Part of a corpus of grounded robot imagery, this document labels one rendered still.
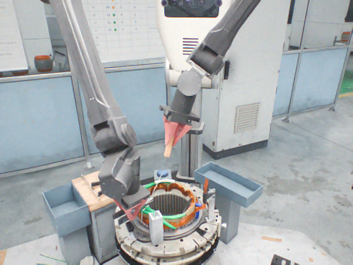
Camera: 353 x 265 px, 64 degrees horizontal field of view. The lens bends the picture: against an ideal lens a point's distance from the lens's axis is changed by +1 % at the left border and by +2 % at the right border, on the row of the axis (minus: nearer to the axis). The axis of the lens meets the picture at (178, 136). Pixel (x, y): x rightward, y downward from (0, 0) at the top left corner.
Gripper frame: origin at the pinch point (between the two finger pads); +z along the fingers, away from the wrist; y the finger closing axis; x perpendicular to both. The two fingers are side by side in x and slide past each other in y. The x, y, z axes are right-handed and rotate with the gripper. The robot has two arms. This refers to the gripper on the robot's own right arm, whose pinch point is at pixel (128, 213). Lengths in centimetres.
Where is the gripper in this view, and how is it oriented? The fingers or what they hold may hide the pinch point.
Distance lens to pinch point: 79.2
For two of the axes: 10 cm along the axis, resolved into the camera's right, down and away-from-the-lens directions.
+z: -0.8, 8.5, 5.2
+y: 6.8, 4.3, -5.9
